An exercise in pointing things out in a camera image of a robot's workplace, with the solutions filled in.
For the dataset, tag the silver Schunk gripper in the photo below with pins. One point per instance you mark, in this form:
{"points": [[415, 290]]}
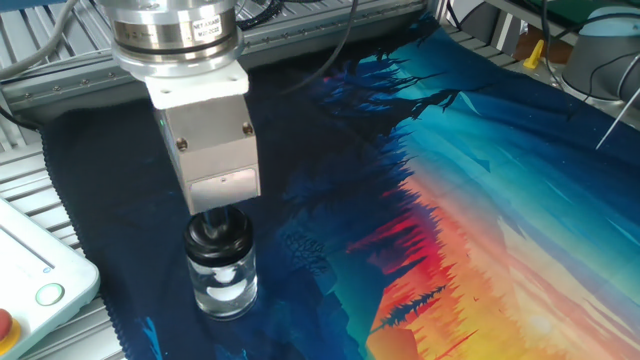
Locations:
{"points": [[215, 150]]}

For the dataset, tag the black knobbed jar lid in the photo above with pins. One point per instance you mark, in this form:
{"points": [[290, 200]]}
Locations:
{"points": [[219, 240]]}

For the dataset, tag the clear glass jar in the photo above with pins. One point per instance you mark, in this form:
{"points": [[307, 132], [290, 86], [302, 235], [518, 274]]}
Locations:
{"points": [[222, 290]]}

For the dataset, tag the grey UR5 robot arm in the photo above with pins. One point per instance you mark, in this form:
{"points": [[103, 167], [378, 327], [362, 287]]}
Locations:
{"points": [[180, 50]]}

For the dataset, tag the white teach pendant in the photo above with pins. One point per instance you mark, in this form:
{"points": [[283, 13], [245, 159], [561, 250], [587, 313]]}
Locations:
{"points": [[30, 280]]}

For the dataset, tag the colourful sunset print cloth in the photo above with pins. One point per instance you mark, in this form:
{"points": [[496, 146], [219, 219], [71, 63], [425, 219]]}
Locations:
{"points": [[450, 225]]}

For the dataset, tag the small yellow plastic object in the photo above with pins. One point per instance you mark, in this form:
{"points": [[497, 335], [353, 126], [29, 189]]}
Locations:
{"points": [[534, 57]]}

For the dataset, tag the aluminium rail with screws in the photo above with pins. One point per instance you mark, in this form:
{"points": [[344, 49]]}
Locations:
{"points": [[60, 87]]}

